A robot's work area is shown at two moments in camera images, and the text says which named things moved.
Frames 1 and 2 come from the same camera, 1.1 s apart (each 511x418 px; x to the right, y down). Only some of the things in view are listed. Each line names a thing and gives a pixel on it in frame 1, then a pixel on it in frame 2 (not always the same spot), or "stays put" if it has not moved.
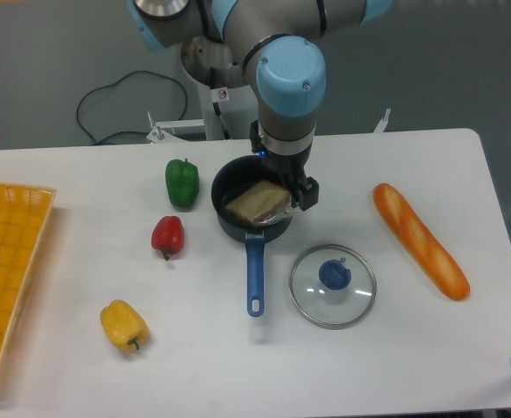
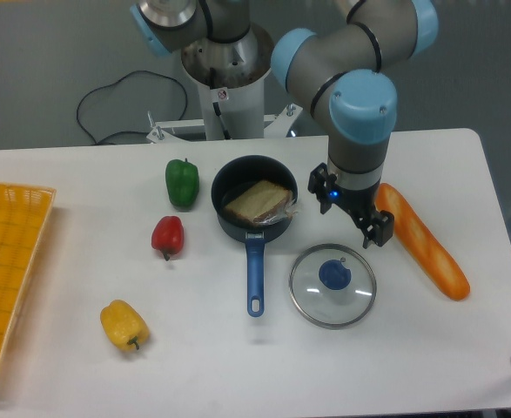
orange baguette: [410, 226] stays put
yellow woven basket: [11, 222] stays put
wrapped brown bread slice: [261, 203] stays put
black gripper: [289, 169] → [360, 204]
